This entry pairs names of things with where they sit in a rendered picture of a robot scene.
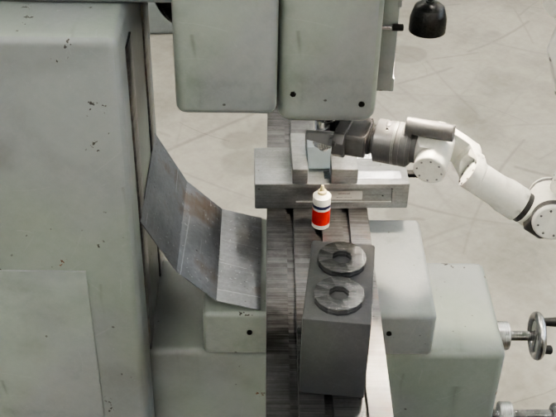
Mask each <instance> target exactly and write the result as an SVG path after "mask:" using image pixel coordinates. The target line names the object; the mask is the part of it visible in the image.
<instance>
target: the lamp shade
mask: <svg viewBox="0 0 556 417"><path fill-rule="evenodd" d="M446 26H447V14H446V10H445V6H444V5H443V4H442V3H441V2H439V1H438V0H434V1H432V2H429V1H428V0H421V1H418V2H417V3H416V4H415V5H414V7H413V10H412V12H411V14H410V21H409V32H410V33H411V34H413V35H414V36H417V37H421V38H427V39H433V38H438V37H441V36H443V35H444V34H445V32H446Z"/></svg>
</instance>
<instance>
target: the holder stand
mask: <svg viewBox="0 0 556 417"><path fill-rule="evenodd" d="M374 260H375V246H373V245H363V244H353V243H349V242H323V241H312V245H311V252H310V259H309V270H308V277H307V284H306V291H305V297H304V310H303V317H302V331H301V350H300V388H299V390H300V392H304V393H314V394H323V395H340V396H350V397H359V398H363V396H364V393H365V385H366V376H367V360H368V352H369V343H370V335H371V315H372V295H373V278H374Z"/></svg>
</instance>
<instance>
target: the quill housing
mask: <svg viewBox="0 0 556 417"><path fill-rule="evenodd" d="M384 3H385V0H279V24H278V65H277V104H276V106H277V110H278V112H279V114H280V115H281V116H282V117H284V118H286V119H290V120H339V121H362V120H366V119H368V118H369V117H370V116H371V115H372V114H373V113H374V110H375V106H376V88H377V78H378V69H379V59H380V49H381V32H382V22H383V12H384Z"/></svg>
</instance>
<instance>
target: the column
mask: <svg viewBox="0 0 556 417"><path fill-rule="evenodd" d="M155 134H156V115H155V102H154V89H153V77H152V63H151V39H150V26H149V13H148V2H68V1H8V0H0V417H155V409H154V399H153V389H152V378H151V359H150V349H151V347H152V340H153V333H154V322H153V321H154V315H155V308H156V297H157V291H158V284H159V278H160V276H161V271H162V264H163V261H164V260H165V256H164V255H163V253H162V252H161V250H160V249H159V247H158V246H157V245H156V244H155V242H154V241H153V240H152V238H151V236H150V235H149V234H148V232H147V231H146V229H145V228H144V227H143V226H142V225H141V223H140V219H141V214H142V209H143V204H144V194H145V189H146V180H147V175H148V170H149V164H150V159H151V152H152V149H153V144H154V139H155Z"/></svg>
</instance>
